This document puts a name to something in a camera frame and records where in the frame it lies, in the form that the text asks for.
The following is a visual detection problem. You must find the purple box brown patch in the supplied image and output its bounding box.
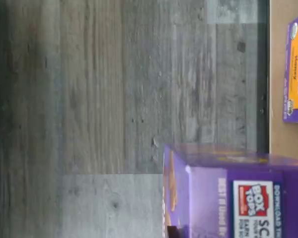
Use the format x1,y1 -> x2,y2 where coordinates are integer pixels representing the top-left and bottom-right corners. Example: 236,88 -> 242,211
162,143 -> 298,238

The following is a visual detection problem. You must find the black metal shelf rack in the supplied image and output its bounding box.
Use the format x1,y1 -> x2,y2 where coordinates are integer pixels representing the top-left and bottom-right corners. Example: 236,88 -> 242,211
256,0 -> 271,154

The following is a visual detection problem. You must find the wooden shelf board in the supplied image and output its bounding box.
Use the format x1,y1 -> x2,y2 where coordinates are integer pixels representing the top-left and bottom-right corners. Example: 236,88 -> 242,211
268,0 -> 298,160

